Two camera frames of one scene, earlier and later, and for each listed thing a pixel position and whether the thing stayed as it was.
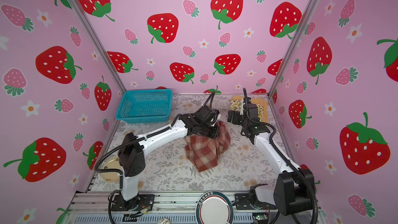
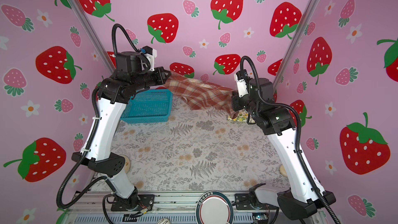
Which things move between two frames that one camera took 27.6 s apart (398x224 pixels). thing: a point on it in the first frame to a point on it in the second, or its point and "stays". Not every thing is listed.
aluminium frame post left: (82, 18) stays
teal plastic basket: (150, 106) stays
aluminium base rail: (95, 208) stays
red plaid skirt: (203, 152) to (201, 95)
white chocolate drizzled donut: (164, 221) stays
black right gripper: (236, 118) to (236, 98)
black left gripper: (215, 134) to (156, 73)
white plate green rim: (214, 207) stays
